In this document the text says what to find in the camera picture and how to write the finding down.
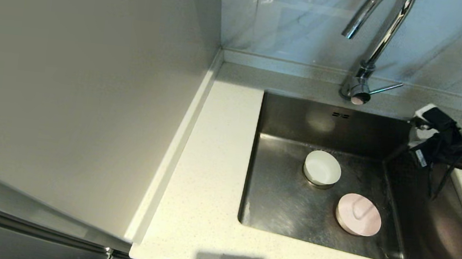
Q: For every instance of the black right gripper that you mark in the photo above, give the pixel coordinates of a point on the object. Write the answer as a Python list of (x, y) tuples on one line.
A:
[(452, 150)]

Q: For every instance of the pink bowl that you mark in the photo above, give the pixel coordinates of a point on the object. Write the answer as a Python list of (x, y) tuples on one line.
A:
[(358, 214)]

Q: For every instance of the white bowl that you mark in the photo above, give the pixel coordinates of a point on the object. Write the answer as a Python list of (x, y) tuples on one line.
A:
[(322, 167)]

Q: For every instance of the stainless steel sink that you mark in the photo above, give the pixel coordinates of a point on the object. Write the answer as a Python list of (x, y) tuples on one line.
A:
[(283, 203)]

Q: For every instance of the chrome gooseneck faucet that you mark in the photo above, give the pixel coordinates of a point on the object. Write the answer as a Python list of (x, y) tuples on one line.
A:
[(358, 85)]

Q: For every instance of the round metal drain strainer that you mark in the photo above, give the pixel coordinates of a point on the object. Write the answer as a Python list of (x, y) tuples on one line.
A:
[(321, 186)]

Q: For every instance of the tall grey cabinet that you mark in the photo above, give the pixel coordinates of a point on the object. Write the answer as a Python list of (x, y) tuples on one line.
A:
[(68, 86)]

